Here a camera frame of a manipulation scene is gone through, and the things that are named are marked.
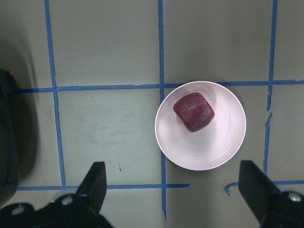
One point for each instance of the pink plate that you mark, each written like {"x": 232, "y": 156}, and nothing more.
{"x": 210, "y": 147}

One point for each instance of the black rice cooker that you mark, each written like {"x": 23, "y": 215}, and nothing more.
{"x": 9, "y": 166}

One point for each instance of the red apple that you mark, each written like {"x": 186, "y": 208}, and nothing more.
{"x": 194, "y": 112}

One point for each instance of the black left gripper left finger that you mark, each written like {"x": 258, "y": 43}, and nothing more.
{"x": 80, "y": 209}

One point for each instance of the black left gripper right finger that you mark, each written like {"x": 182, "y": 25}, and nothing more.
{"x": 272, "y": 207}

